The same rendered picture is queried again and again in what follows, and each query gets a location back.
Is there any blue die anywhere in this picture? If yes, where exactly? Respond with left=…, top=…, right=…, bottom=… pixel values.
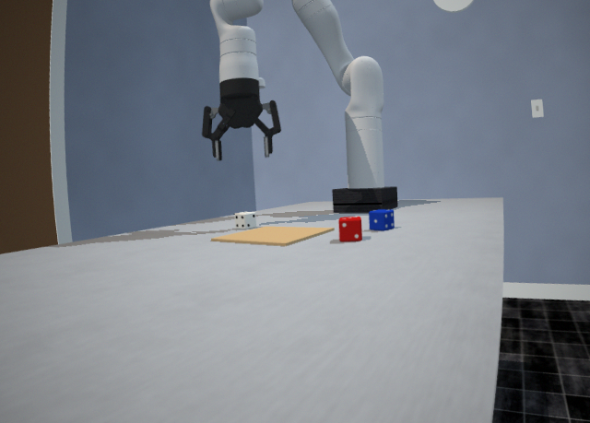
left=369, top=209, right=395, bottom=231

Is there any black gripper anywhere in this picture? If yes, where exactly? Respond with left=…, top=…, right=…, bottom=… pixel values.
left=202, top=78, right=281, bottom=160

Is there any tan square mat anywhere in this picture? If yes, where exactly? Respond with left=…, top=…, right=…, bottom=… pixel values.
left=211, top=227, right=335, bottom=246

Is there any red die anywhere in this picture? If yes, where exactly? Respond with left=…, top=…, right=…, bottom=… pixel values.
left=338, top=217, right=362, bottom=242

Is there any white die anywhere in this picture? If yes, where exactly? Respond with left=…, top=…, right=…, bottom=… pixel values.
left=235, top=212, right=256, bottom=229

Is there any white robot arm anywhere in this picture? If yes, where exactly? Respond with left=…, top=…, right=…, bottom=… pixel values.
left=210, top=0, right=384, bottom=189

